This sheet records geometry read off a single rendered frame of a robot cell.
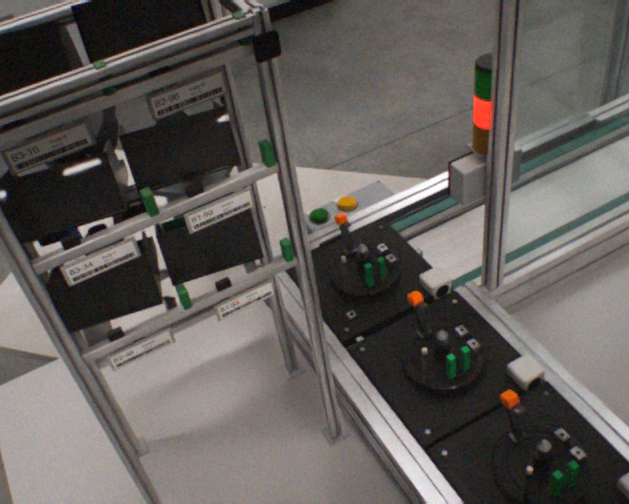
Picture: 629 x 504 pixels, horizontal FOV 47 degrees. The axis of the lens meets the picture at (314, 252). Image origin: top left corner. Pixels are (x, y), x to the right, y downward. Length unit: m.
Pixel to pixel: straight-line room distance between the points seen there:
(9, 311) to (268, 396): 0.67
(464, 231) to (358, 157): 1.81
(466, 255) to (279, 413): 0.50
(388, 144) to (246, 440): 2.27
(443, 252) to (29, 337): 0.90
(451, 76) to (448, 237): 2.38
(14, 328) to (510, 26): 1.20
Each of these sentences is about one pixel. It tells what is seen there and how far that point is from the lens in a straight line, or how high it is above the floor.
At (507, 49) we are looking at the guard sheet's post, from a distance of 1.10.
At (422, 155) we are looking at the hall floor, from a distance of 3.34.
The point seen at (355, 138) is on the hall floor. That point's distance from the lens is 3.48.
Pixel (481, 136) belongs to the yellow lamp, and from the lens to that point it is 1.20.
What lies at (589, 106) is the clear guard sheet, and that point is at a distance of 1.31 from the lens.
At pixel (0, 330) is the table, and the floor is 0.86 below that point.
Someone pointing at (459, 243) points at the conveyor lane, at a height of 0.92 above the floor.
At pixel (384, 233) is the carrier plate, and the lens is 1.51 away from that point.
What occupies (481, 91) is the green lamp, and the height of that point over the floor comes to 1.38.
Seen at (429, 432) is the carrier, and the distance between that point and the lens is 1.20.
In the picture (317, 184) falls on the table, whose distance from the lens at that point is 1.83.
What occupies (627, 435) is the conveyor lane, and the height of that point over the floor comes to 0.96.
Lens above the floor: 1.99
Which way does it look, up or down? 43 degrees down
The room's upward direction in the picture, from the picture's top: 10 degrees counter-clockwise
